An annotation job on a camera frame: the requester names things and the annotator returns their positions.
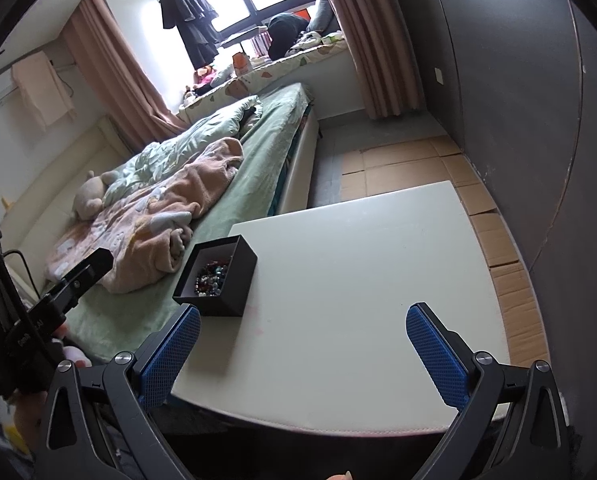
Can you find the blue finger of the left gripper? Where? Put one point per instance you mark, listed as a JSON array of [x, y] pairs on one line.
[[86, 274]]

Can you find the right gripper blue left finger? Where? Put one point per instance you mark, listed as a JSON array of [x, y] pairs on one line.
[[162, 354]]

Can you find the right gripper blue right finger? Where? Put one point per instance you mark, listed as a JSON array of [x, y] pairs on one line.
[[446, 359]]

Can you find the black jewelry box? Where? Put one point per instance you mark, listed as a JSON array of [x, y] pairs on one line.
[[217, 277]]

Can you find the left hand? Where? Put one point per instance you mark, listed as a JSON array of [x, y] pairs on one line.
[[29, 401]]

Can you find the green bed mattress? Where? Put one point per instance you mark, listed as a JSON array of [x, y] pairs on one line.
[[104, 323]]

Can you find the cream padded headboard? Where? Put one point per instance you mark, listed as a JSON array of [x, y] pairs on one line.
[[43, 213]]

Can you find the beige plush toy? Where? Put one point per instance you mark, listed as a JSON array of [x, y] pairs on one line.
[[88, 201]]

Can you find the pink fleece blanket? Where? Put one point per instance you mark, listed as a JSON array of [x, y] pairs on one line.
[[148, 231]]

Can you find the light green quilt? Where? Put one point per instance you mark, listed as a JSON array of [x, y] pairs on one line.
[[159, 160]]

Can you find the left pink curtain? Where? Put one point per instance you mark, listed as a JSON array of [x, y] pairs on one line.
[[107, 63]]

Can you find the pink curtain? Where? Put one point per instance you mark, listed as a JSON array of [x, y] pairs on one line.
[[107, 63], [385, 64]]

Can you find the beige hanging towel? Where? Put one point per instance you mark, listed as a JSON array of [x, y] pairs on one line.
[[43, 92]]

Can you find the flattened cardboard sheets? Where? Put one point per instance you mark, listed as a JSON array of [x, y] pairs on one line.
[[479, 282]]

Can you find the patterned window seat cushion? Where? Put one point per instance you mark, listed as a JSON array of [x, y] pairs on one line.
[[239, 87]]

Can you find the orange item on sill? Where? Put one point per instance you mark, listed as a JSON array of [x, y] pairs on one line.
[[241, 64]]

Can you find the dark hanging clothes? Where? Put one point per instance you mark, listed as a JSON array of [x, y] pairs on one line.
[[194, 21]]

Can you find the black bag on sill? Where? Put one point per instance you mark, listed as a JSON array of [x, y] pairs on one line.
[[284, 29]]

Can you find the grey pillow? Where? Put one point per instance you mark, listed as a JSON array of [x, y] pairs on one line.
[[324, 20]]

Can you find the right pink curtain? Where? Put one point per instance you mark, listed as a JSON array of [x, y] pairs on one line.
[[385, 64]]

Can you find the white wall socket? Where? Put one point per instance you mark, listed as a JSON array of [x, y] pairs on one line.
[[439, 76]]

